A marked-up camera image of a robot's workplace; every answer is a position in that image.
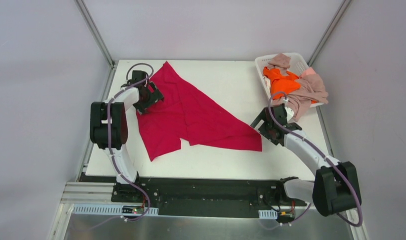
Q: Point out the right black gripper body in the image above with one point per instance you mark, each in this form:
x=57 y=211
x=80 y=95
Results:
x=265 y=124

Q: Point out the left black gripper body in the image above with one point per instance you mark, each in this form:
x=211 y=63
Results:
x=151 y=98

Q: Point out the red t shirt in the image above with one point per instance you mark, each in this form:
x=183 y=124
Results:
x=188 y=114

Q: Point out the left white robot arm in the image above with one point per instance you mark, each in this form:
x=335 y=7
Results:
x=108 y=121

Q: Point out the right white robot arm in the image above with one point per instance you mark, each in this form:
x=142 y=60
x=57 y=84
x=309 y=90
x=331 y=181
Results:
x=335 y=187

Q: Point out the orange t shirt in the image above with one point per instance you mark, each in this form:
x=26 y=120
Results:
x=279 y=79

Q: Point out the beige pink t shirt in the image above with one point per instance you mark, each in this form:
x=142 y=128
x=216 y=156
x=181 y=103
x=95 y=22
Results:
x=312 y=90

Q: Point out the white plastic laundry basket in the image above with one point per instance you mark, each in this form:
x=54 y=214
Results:
x=297 y=66

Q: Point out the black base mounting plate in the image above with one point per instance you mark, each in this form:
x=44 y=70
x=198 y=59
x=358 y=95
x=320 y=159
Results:
x=221 y=209

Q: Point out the aluminium frame rail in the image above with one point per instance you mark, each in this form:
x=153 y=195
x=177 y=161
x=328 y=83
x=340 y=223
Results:
x=86 y=193

